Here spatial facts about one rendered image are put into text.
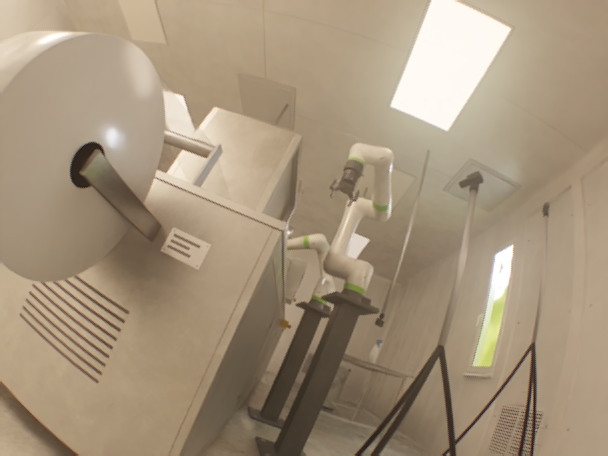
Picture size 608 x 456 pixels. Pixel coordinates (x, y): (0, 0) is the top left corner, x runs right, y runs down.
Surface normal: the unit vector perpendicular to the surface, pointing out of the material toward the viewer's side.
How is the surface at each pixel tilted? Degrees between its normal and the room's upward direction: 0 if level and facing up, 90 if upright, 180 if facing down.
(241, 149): 90
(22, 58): 82
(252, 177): 90
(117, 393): 90
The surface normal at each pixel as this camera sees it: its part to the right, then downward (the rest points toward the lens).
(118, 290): 0.06, -0.37
